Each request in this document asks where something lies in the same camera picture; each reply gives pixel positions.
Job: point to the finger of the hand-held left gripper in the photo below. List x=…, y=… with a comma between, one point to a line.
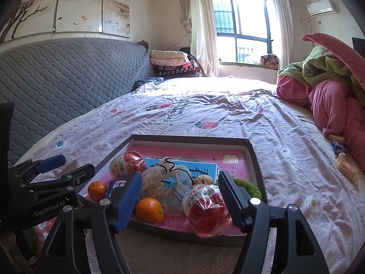
x=51, y=161
x=77, y=177

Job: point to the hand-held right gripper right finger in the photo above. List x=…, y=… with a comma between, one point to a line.
x=231, y=197

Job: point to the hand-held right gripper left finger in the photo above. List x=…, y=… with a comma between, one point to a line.
x=127, y=202

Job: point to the dark cookie packet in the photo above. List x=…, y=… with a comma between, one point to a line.
x=114, y=187

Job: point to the orange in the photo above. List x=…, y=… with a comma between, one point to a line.
x=149, y=211
x=97, y=191

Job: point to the red snack ball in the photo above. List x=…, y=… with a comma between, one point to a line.
x=128, y=164
x=209, y=214

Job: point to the tan walnut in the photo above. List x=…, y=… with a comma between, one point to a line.
x=204, y=179

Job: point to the shallow cardboard box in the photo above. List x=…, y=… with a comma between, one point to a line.
x=253, y=159

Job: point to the floral printed bed sheet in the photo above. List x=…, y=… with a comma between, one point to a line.
x=299, y=182

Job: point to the grey quilted headboard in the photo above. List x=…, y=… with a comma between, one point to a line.
x=65, y=82

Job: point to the dark patterned cloth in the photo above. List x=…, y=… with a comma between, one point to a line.
x=148, y=83

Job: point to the blue snack packet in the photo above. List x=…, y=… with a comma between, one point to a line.
x=339, y=147

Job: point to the yellow biscuit packet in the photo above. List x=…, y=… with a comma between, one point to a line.
x=346, y=168

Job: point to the small yellow snack packet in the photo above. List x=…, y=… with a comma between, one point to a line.
x=336, y=138

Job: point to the pink quilt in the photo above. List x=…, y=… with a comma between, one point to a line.
x=333, y=105

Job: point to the folded patterned blanket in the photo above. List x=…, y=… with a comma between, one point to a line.
x=269, y=60

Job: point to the stack of folded blankets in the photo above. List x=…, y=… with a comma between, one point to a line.
x=174, y=62

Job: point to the green blanket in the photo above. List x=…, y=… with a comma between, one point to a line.
x=319, y=65

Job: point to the black framed window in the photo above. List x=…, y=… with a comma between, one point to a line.
x=242, y=28

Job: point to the cream curtain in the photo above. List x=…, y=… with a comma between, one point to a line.
x=202, y=28
x=282, y=28

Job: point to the black television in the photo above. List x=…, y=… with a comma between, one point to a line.
x=358, y=42

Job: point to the white air conditioner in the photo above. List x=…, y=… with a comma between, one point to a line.
x=322, y=7

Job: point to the floral wall painting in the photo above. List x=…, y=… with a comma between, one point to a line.
x=71, y=5

